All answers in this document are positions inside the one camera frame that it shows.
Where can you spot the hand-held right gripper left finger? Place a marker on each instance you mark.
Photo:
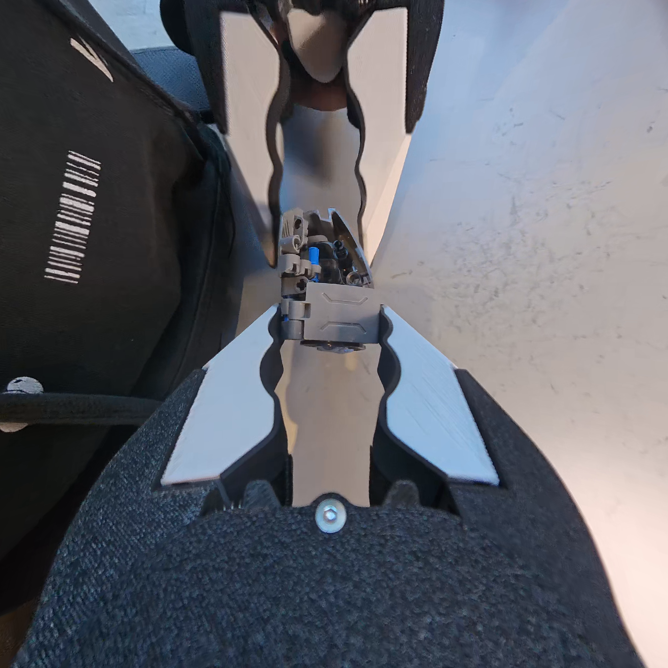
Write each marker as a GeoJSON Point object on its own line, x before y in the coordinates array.
{"type": "Point", "coordinates": [224, 417]}

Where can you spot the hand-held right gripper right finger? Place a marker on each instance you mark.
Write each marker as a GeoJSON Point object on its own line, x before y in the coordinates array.
{"type": "Point", "coordinates": [433, 417]}

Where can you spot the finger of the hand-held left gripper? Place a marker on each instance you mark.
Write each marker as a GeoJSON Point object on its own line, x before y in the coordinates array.
{"type": "Point", "coordinates": [245, 104]}
{"type": "Point", "coordinates": [383, 104]}

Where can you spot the grey toy brick engine assembly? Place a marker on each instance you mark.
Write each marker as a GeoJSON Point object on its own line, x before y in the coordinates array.
{"type": "Point", "coordinates": [339, 313]}

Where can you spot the grey desk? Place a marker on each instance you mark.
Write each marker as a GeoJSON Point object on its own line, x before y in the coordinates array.
{"type": "Point", "coordinates": [522, 261]}

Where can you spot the blue-grey fabric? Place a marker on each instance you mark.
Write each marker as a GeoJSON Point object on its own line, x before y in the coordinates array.
{"type": "Point", "coordinates": [167, 73]}

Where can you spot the person's black printed clothing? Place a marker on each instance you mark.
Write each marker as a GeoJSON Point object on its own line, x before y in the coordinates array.
{"type": "Point", "coordinates": [130, 208]}

